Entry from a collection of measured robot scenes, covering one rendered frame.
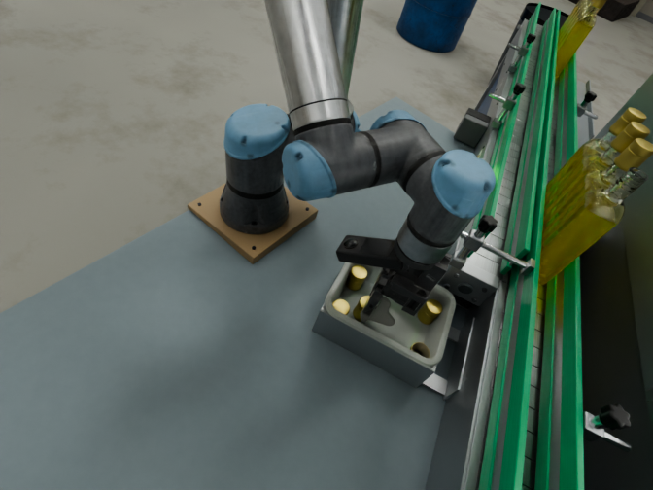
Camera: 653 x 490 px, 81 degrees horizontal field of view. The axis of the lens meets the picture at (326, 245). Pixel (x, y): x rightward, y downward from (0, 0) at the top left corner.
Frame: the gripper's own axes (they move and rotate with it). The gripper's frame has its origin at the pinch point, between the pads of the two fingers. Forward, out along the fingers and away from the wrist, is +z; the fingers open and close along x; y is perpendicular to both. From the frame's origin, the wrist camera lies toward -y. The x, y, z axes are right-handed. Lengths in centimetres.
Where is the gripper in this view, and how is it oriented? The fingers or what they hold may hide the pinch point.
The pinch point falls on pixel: (366, 305)
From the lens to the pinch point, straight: 74.3
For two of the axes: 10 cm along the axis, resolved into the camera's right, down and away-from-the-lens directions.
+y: 8.8, 4.6, -1.2
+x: 4.3, -6.4, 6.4
